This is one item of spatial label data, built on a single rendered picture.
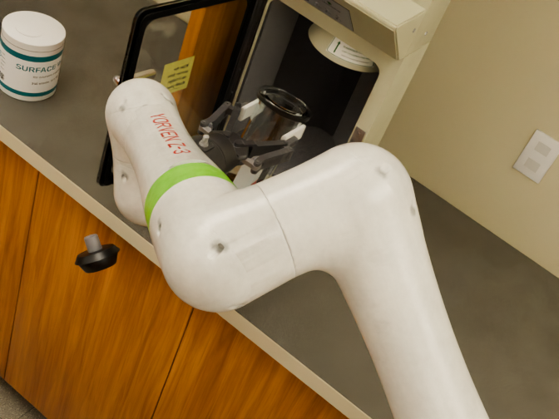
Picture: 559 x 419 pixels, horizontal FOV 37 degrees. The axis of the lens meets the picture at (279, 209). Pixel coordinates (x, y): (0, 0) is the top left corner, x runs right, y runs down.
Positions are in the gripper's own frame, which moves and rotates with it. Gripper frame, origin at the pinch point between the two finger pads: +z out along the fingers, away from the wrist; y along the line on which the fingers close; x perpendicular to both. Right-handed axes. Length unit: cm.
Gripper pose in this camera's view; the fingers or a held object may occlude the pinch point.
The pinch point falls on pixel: (274, 120)
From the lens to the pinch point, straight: 157.9
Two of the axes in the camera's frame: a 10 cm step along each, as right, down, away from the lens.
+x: -3.0, 7.1, 6.3
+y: -7.7, -5.8, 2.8
